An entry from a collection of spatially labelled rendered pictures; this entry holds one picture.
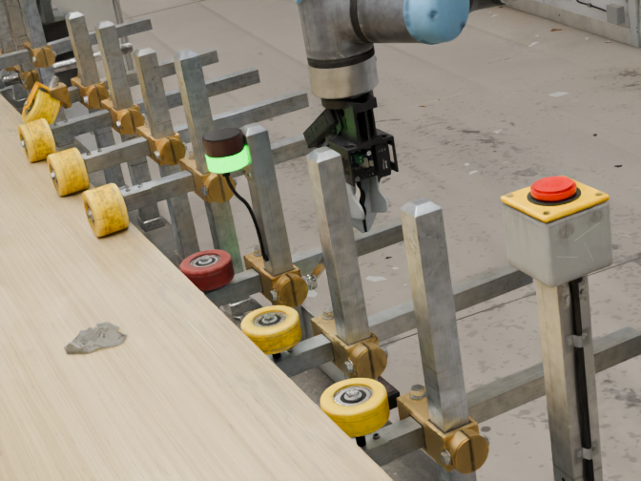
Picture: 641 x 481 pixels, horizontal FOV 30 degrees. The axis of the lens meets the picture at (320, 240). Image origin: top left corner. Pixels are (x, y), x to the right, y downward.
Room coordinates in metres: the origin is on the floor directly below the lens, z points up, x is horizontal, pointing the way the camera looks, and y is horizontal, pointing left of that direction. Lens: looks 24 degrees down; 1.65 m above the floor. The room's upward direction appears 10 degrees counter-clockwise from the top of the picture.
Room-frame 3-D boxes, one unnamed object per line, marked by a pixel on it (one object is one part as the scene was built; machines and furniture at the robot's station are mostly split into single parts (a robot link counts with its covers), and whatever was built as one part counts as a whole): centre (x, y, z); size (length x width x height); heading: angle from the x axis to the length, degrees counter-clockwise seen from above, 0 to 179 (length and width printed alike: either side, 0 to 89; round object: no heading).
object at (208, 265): (1.68, 0.18, 0.85); 0.08 x 0.08 x 0.11
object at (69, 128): (2.44, 0.31, 0.95); 0.50 x 0.04 x 0.04; 112
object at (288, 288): (1.70, 0.08, 0.85); 0.13 x 0.06 x 0.05; 22
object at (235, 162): (1.67, 0.11, 1.07); 0.06 x 0.06 x 0.02
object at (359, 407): (1.22, -0.01, 0.85); 0.08 x 0.08 x 0.11
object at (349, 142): (1.54, -0.07, 1.12); 0.09 x 0.08 x 0.12; 22
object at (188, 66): (1.92, 0.16, 0.94); 0.03 x 0.03 x 0.48; 22
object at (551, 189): (0.98, -0.21, 1.22); 0.04 x 0.04 x 0.02
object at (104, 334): (1.49, 0.33, 0.91); 0.09 x 0.07 x 0.02; 105
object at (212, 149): (1.67, 0.11, 1.10); 0.06 x 0.06 x 0.02
